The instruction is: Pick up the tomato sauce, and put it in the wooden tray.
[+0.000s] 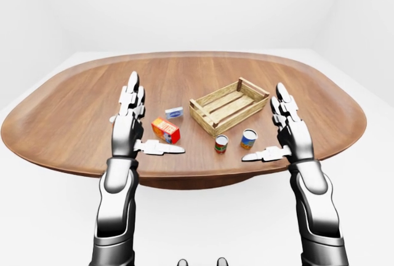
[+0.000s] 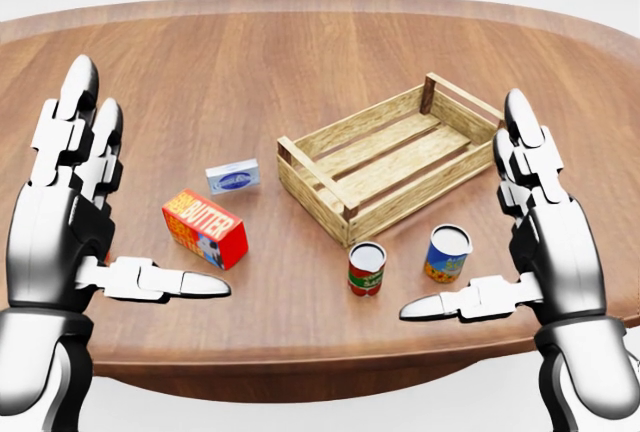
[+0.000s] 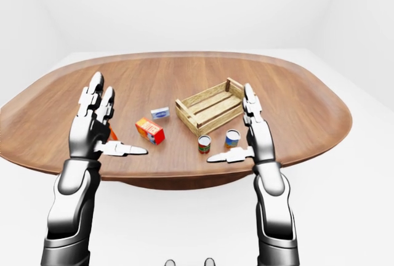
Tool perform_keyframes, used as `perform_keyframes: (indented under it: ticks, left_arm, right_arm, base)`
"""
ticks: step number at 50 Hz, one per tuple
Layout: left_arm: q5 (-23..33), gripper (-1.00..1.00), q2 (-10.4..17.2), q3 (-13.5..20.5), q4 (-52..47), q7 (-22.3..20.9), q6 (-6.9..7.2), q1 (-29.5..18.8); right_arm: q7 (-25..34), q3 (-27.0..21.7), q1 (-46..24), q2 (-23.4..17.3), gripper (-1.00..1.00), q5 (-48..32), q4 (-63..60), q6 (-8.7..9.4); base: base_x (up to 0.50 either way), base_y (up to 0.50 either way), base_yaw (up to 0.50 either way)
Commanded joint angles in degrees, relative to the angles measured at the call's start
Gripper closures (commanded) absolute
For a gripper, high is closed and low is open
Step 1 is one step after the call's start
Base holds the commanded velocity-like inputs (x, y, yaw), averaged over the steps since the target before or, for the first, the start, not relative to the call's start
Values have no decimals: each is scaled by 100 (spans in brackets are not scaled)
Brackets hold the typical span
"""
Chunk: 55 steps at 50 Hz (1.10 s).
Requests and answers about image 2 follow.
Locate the small blue grey box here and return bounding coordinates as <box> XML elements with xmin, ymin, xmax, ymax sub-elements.
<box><xmin>204</xmin><ymin>157</ymin><xmax>263</xmax><ymax>197</ymax></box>

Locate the red butter box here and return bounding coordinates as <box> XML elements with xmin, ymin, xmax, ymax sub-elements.
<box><xmin>160</xmin><ymin>187</ymin><xmax>250</xmax><ymax>272</ymax></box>

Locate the blue yellow soup tin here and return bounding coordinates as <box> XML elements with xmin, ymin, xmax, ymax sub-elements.
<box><xmin>423</xmin><ymin>223</ymin><xmax>474</xmax><ymax>285</ymax></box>

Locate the red tomato sauce tin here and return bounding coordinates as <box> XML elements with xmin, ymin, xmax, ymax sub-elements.
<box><xmin>347</xmin><ymin>241</ymin><xmax>389</xmax><ymax>298</ymax></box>

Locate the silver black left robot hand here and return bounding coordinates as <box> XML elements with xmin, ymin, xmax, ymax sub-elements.
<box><xmin>6</xmin><ymin>54</ymin><xmax>233</xmax><ymax>323</ymax></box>

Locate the wooden slat tray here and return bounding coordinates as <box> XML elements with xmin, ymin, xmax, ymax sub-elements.
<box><xmin>276</xmin><ymin>71</ymin><xmax>507</xmax><ymax>249</ymax></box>

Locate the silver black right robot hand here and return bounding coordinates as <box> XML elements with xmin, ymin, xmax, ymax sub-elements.
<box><xmin>398</xmin><ymin>88</ymin><xmax>609</xmax><ymax>329</ymax></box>

